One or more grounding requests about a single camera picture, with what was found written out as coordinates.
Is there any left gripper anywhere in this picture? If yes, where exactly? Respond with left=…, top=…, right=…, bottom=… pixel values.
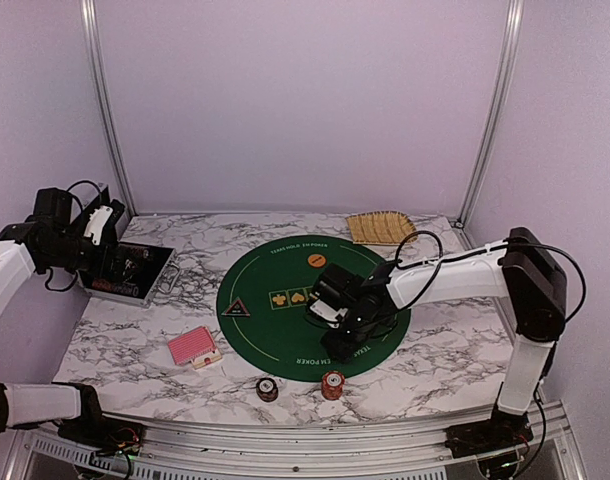
left=42, top=234, right=142, bottom=284

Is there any orange big blind button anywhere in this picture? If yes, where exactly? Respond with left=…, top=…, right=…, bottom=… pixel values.
left=307, top=253, right=327, bottom=268

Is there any orange poker chip stack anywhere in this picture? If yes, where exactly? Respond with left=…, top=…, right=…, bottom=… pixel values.
left=321, top=371, right=345, bottom=400

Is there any triangular all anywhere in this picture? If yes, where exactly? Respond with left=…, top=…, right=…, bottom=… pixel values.
left=222, top=297, right=251, bottom=318

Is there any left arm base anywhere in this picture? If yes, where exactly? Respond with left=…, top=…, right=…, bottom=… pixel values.
left=58, top=417, right=145, bottom=456

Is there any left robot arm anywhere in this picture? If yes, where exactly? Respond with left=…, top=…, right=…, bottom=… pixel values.
left=0, top=239, right=119, bottom=445

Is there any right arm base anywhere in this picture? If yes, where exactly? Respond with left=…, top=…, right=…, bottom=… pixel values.
left=445, top=412, right=534, bottom=458

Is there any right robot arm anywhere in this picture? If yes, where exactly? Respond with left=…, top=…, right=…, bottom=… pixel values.
left=307, top=227, right=568, bottom=448

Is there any woven bamboo tray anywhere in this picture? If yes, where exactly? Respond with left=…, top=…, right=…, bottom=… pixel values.
left=346, top=211, right=416, bottom=246

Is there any round green poker mat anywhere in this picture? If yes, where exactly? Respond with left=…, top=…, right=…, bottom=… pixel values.
left=216, top=235, right=411, bottom=383

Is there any brown poker chip stack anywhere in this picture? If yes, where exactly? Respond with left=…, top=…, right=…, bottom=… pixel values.
left=256, top=377, right=278, bottom=403

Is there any gold card deck box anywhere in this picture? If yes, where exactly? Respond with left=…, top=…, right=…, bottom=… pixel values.
left=191, top=349, right=222, bottom=370

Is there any red playing card deck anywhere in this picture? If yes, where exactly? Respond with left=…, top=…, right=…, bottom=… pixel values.
left=168, top=326, right=218, bottom=366

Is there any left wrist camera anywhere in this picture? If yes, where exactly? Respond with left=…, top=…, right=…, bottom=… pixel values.
left=83, top=200, right=125, bottom=246

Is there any front aluminium rail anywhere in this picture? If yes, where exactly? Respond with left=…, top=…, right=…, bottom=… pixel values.
left=0, top=402, right=587, bottom=479

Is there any left aluminium frame post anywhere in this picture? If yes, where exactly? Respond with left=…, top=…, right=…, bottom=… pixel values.
left=80, top=0, right=137, bottom=218

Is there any aluminium frame post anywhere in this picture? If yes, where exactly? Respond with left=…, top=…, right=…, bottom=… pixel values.
left=454, top=0, right=525, bottom=229
left=80, top=0, right=137, bottom=218

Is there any right aluminium frame post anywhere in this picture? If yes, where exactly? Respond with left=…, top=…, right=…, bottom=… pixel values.
left=454, top=0, right=525, bottom=229

